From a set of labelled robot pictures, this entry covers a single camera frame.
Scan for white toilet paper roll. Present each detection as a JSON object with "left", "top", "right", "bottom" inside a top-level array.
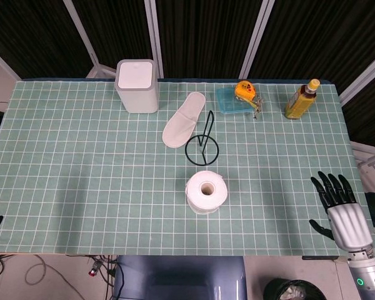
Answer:
[{"left": 184, "top": 170, "right": 229, "bottom": 216}]

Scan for white bin with grey rim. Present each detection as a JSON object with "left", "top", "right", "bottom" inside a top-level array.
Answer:
[{"left": 114, "top": 59, "right": 159, "bottom": 114}]

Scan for red and grey plug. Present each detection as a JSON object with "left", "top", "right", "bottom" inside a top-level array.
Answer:
[{"left": 87, "top": 261, "right": 103, "bottom": 278}]

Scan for blue robot torso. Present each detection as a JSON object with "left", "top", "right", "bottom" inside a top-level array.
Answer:
[{"left": 113, "top": 255, "right": 248, "bottom": 300}]

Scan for green tea bottle yellow cap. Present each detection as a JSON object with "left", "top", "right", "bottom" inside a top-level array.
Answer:
[{"left": 284, "top": 78, "right": 321, "bottom": 120}]

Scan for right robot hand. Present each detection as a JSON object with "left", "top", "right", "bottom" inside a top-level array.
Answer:
[{"left": 309, "top": 170, "right": 374, "bottom": 253}]

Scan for yellow tape measure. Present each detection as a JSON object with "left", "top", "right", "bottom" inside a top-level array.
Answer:
[{"left": 234, "top": 80, "right": 258, "bottom": 103}]

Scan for braided cord keychain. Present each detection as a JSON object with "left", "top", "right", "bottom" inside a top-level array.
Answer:
[{"left": 251, "top": 96, "right": 265, "bottom": 121}]

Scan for white disposable slipper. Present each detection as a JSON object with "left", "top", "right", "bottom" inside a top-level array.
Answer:
[{"left": 162, "top": 91, "right": 206, "bottom": 149}]

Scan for black folding screen panel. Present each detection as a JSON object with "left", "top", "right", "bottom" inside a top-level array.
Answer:
[
  {"left": 239, "top": 0, "right": 375, "bottom": 148},
  {"left": 0, "top": 0, "right": 98, "bottom": 79},
  {"left": 144, "top": 0, "right": 275, "bottom": 79},
  {"left": 62, "top": 0, "right": 159, "bottom": 79}
]

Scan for black waste basket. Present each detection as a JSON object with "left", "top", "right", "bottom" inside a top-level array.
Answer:
[{"left": 263, "top": 277, "right": 328, "bottom": 300}]

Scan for grey floor cable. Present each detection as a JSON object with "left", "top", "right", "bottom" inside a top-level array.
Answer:
[{"left": 24, "top": 254, "right": 86, "bottom": 300}]

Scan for green checked tablecloth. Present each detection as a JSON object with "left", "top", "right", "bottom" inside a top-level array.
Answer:
[{"left": 0, "top": 77, "right": 375, "bottom": 258}]

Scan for black wire roll holder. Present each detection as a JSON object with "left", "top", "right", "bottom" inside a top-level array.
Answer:
[{"left": 184, "top": 110, "right": 220, "bottom": 167}]

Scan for blue plastic container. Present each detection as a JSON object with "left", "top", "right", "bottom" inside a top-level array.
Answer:
[{"left": 215, "top": 86, "right": 257, "bottom": 116}]

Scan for white metal frame foot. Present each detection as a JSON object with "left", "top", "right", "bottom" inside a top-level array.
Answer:
[{"left": 349, "top": 140, "right": 375, "bottom": 183}]

